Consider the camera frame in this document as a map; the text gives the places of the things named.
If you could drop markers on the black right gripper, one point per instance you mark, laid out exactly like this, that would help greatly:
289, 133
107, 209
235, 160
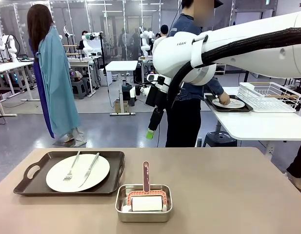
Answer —
157, 96

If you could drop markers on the silver table knife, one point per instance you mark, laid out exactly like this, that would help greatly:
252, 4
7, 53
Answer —
89, 169

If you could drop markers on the white round dinner plate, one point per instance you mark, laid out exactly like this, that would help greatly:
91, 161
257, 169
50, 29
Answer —
60, 180
238, 105

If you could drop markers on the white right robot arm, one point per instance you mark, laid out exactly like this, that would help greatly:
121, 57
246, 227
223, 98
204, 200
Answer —
238, 44

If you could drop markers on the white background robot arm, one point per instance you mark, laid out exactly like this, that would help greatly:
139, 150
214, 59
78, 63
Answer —
11, 46
145, 44
88, 46

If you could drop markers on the person's right denim forearm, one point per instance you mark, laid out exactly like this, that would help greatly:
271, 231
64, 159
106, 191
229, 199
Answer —
217, 89

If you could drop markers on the person's right hand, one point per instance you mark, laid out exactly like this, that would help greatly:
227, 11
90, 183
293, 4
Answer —
224, 99

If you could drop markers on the person in denim jacket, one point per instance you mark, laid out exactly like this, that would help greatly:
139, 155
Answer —
183, 117

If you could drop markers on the cardboard box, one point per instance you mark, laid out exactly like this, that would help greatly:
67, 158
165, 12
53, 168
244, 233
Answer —
119, 107

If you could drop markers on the white standing desk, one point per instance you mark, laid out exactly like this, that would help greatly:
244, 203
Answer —
121, 66

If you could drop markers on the black plastic stool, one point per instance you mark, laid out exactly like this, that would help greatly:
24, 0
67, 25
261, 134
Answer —
219, 139

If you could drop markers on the grey plastic stool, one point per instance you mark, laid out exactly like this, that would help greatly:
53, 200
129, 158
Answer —
88, 85
78, 89

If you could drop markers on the silver cutlery piece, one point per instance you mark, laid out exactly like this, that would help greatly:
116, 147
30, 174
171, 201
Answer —
235, 103

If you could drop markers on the black-haired person in white sweater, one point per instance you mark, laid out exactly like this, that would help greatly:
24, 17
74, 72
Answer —
164, 29

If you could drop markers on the black flat tray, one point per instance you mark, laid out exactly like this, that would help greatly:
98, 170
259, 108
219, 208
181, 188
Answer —
247, 107

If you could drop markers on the rectangular stainless steel tin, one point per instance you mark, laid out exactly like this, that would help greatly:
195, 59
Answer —
143, 216

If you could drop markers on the silver fork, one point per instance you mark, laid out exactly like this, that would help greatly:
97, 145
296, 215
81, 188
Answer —
71, 169

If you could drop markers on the white rounded side table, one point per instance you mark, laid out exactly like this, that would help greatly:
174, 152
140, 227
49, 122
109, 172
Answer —
257, 126

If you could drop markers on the long-haired woman in teal cloak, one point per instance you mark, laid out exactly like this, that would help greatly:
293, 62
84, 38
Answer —
57, 85

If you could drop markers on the bystander leg in black trousers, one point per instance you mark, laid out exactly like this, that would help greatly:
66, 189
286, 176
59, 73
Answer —
297, 165

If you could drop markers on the long white workbench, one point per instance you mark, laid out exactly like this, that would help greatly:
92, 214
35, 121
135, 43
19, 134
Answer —
11, 67

